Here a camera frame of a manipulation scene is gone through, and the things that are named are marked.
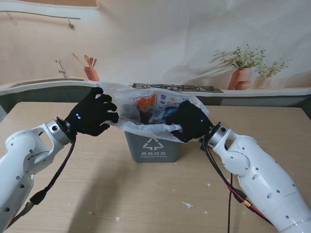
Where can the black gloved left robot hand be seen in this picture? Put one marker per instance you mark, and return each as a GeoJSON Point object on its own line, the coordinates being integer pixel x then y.
{"type": "Point", "coordinates": [92, 116]}

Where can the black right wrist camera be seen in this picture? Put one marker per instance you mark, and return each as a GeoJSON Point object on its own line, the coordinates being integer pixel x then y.
{"type": "Point", "coordinates": [202, 145]}

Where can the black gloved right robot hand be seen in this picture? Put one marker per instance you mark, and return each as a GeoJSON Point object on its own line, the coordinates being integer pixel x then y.
{"type": "Point", "coordinates": [192, 123]}

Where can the white plastic garbage bag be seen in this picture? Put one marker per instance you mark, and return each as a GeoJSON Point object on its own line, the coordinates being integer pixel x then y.
{"type": "Point", "coordinates": [126, 97]}

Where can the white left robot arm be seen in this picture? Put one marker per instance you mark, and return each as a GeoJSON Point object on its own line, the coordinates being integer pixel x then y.
{"type": "Point", "coordinates": [22, 150]}

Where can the grey plastic waste bin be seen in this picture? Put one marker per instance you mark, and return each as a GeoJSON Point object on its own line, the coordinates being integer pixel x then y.
{"type": "Point", "coordinates": [155, 150]}

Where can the large white paper scrap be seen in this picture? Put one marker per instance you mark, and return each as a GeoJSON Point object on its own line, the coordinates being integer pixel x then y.
{"type": "Point", "coordinates": [188, 205]}

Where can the printed kitchen backdrop cloth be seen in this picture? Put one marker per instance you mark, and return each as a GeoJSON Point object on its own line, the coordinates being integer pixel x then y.
{"type": "Point", "coordinates": [170, 29]}

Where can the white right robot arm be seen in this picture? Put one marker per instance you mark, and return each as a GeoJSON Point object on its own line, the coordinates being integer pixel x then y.
{"type": "Point", "coordinates": [262, 174]}

